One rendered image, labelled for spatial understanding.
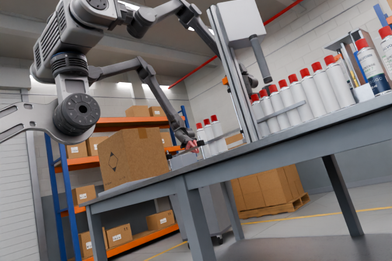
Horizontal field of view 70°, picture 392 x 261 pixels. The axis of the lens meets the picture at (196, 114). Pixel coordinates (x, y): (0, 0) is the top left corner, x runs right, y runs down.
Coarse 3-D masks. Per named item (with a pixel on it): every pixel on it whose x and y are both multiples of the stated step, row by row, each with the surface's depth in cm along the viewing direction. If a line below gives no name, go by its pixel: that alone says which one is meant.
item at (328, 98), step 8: (312, 64) 108; (320, 64) 107; (320, 72) 105; (320, 80) 105; (328, 80) 104; (320, 88) 105; (328, 88) 103; (320, 96) 106; (328, 96) 103; (328, 104) 103; (336, 104) 102; (328, 112) 103
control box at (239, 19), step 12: (240, 0) 122; (252, 0) 123; (216, 12) 124; (228, 12) 120; (240, 12) 121; (252, 12) 121; (228, 24) 119; (240, 24) 119; (252, 24) 120; (228, 36) 117; (240, 36) 118; (264, 36) 121
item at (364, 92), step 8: (360, 32) 101; (352, 40) 102; (368, 40) 103; (344, 48) 108; (352, 56) 110; (352, 64) 106; (360, 72) 109; (384, 72) 102; (360, 80) 106; (360, 88) 99; (368, 88) 98; (360, 96) 99; (368, 96) 98
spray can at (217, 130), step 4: (212, 116) 149; (212, 120) 149; (216, 120) 148; (212, 124) 147; (216, 124) 147; (212, 128) 148; (216, 128) 146; (220, 128) 147; (216, 132) 146; (220, 132) 146; (216, 136) 146; (216, 140) 146; (220, 140) 145; (224, 140) 145; (216, 144) 146; (220, 144) 144; (224, 144) 144; (220, 148) 144; (224, 148) 144; (220, 152) 144
